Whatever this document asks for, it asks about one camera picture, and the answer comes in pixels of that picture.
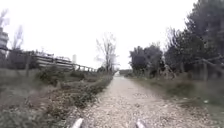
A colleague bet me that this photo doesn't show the bare thin tree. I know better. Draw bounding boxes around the bare thin tree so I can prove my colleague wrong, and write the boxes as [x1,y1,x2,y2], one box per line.
[94,33,118,74]

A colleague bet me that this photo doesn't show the pale gravel path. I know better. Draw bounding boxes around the pale gravel path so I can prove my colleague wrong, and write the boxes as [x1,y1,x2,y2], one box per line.
[66,73,221,128]

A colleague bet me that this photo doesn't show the long low building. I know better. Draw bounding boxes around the long low building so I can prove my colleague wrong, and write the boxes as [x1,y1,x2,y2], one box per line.
[33,53,76,70]

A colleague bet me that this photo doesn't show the green bush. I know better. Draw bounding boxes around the green bush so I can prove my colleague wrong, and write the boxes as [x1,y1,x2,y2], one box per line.
[36,66,66,86]

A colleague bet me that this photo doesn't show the robot's own part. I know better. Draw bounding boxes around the robot's own part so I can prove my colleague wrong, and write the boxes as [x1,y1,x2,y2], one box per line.
[135,119,147,128]
[71,117,84,128]

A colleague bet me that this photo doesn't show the weedy grass verge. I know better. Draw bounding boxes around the weedy grass verge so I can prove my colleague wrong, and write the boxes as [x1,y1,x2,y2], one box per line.
[128,74,224,125]
[0,68,114,128]

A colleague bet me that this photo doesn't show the row of dark trees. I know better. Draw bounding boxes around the row of dark trees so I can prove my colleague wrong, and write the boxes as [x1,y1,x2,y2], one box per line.
[129,0,224,79]

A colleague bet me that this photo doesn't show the wooden rail fence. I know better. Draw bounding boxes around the wooden rail fence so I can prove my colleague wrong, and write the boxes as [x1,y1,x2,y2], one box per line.
[159,55,224,81]
[0,46,99,78]

